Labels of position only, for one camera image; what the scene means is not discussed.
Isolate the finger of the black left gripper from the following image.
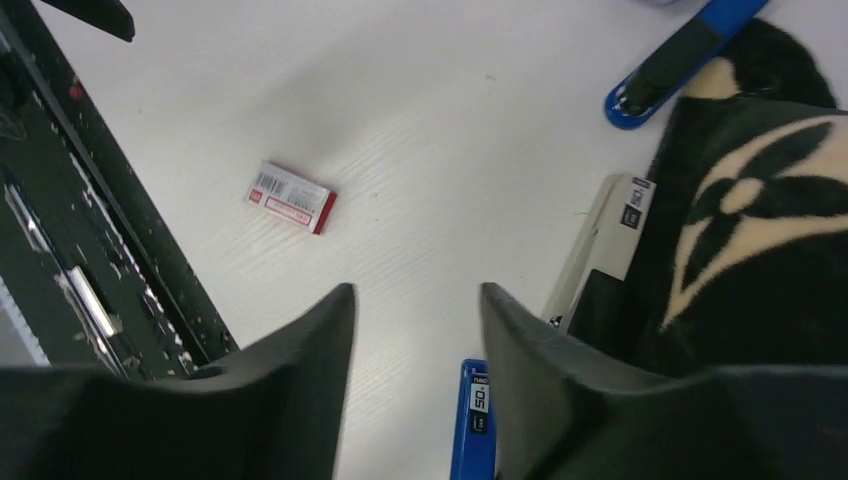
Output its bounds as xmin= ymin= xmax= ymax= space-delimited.
xmin=43 ymin=0 xmax=136 ymax=42

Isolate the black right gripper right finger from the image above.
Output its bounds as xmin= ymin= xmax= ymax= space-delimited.
xmin=480 ymin=283 xmax=847 ymax=479

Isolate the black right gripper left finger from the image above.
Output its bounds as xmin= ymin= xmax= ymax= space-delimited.
xmin=1 ymin=283 xmax=357 ymax=479

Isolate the blue stapler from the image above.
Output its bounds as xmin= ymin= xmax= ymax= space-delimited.
xmin=603 ymin=0 xmax=768 ymax=130
xmin=449 ymin=359 xmax=497 ymax=480

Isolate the beige and black stapler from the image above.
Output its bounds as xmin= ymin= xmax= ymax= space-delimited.
xmin=541 ymin=173 xmax=656 ymax=329

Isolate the red white staple box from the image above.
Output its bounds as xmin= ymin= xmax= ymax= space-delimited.
xmin=244 ymin=160 xmax=338 ymax=235

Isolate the black floral blanket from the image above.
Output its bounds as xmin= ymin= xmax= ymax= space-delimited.
xmin=569 ymin=16 xmax=848 ymax=379

